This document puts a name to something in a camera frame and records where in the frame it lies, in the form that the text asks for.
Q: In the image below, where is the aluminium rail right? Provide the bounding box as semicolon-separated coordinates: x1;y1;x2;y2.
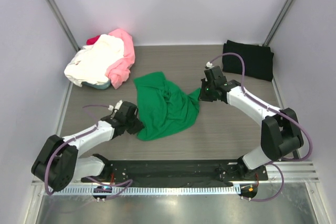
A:
263;160;320;183

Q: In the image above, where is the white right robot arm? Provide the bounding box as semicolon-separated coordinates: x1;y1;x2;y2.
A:
199;66;304;180

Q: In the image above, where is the light blue t-shirt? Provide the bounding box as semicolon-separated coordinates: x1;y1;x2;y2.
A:
82;81;111;90

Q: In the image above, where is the pink t-shirt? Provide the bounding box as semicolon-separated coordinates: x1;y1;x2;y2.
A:
106;28;135;89

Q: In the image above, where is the aluminium frame post right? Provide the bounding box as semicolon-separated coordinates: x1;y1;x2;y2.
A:
263;0;295;47

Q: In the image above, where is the green t-shirt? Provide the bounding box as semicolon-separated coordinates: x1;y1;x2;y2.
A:
134;72;201;141

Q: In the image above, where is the white t-shirt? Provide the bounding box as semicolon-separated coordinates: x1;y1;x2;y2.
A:
64;34;124;87

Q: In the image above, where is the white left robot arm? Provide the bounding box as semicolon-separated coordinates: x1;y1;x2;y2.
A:
31;100;144;195

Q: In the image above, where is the aluminium frame post left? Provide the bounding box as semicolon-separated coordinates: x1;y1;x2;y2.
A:
46;0;80;51

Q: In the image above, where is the aluminium frame post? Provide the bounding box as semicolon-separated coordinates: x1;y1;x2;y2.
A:
46;0;80;51
263;0;295;47

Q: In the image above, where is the slotted cable duct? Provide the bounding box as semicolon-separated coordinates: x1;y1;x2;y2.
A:
53;184;241;196

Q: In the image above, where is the red t-shirt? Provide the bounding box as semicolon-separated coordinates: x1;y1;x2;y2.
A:
86;35;100;46

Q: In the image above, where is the folded black t-shirt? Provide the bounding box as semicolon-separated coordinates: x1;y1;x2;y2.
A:
222;40;274;82

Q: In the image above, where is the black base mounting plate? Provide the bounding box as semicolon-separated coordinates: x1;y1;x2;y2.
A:
95;159;268;183

